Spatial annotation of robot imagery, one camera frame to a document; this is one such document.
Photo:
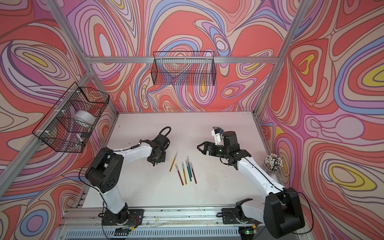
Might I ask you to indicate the green capped knife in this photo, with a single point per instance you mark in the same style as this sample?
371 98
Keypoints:
188 171

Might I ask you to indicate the red capped knife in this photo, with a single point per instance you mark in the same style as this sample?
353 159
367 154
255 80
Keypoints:
179 174
193 173

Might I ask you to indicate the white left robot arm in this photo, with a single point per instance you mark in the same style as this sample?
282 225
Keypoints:
104 172

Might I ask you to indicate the yellow capped knife angled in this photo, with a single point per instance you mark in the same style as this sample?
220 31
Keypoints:
173 162

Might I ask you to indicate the yellow capped knife middle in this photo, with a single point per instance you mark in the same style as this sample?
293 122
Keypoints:
184 173

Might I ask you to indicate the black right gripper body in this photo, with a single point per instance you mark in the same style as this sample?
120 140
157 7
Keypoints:
221 150

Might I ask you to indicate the white tape roll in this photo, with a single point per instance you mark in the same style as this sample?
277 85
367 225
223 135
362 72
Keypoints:
84 119

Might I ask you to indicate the clear cup of craft knives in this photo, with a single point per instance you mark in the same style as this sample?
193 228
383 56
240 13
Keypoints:
273 162

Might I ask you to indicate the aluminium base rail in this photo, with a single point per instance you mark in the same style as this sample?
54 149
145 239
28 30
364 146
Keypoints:
162 223

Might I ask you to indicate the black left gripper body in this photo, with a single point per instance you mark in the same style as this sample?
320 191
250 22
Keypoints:
161 158

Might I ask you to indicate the black wire basket left wall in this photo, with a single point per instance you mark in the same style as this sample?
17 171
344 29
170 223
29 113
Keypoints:
59 131

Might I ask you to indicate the blue capped knife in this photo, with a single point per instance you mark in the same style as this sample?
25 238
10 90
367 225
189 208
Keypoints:
188 165

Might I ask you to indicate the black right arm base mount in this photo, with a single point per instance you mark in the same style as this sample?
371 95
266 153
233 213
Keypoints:
246 211

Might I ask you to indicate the black wire basket wall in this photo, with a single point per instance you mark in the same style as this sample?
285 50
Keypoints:
184 68
59 131

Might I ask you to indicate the red capped knife right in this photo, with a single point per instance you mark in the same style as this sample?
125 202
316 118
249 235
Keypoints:
193 173

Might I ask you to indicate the black wire basket back wall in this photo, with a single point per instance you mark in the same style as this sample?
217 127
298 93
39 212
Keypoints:
184 68

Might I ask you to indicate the red capped knife left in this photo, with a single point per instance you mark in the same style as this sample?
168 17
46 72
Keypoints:
179 174

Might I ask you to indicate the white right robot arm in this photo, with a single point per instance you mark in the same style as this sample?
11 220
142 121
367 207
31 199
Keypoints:
281 212

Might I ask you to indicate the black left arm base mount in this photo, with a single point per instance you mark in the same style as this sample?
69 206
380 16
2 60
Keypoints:
126 217

